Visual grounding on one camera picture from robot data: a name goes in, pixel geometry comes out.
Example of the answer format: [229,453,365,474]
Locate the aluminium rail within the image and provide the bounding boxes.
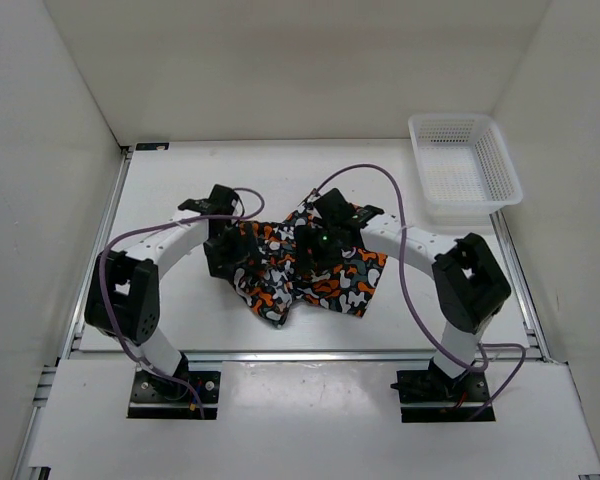
[68,347,543,363]
[490,211,553,363]
[57,146,134,361]

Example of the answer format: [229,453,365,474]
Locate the front aluminium rail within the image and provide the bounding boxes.
[68,347,543,363]

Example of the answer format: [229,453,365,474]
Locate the white plastic mesh basket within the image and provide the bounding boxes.
[408,113,523,225]

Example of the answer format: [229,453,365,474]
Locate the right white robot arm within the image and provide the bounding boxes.
[298,188,511,400]

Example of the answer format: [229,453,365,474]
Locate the right aluminium rail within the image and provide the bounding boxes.
[490,211,553,363]

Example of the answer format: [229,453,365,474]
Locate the orange camouflage shorts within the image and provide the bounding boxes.
[228,191,388,327]

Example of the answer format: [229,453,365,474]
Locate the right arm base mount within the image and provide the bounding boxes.
[390,370,496,424]

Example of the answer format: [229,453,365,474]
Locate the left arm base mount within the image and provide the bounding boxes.
[127,368,221,421]

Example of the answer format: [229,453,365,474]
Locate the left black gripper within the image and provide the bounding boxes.
[203,222,261,281]

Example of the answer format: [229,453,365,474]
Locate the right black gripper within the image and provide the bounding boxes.
[294,223,345,274]

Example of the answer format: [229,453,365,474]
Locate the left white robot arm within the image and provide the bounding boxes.
[84,184,248,400]

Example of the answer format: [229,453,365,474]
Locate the left aluminium rail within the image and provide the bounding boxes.
[57,146,134,361]

